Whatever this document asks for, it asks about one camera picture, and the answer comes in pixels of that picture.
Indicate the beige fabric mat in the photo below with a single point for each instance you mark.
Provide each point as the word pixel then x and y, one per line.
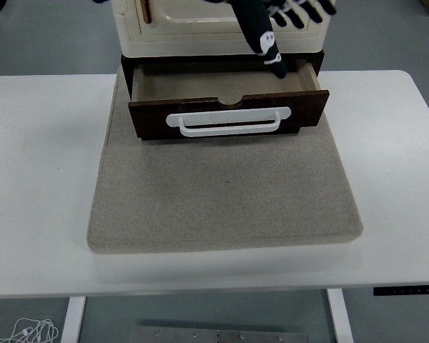
pixel 221 200

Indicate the white table leg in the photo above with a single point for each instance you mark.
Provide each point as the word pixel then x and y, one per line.
pixel 71 321
pixel 341 318

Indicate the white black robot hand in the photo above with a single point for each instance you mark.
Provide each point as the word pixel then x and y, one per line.
pixel 254 21

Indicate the dark wooden drawer housing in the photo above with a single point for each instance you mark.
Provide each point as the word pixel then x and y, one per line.
pixel 126 68

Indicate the black table control panel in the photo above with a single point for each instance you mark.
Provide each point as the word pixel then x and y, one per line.
pixel 407 290

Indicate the dark wooden drawer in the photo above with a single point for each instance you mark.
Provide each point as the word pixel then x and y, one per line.
pixel 150 118

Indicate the cream plastic cabinet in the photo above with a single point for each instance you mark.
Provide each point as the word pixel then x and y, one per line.
pixel 186 43

